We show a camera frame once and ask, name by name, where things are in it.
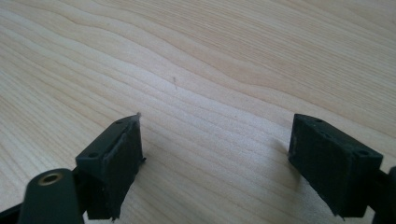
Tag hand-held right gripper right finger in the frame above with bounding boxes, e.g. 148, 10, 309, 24
288, 113, 385, 218

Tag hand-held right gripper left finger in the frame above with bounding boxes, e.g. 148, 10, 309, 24
75, 112, 147, 221

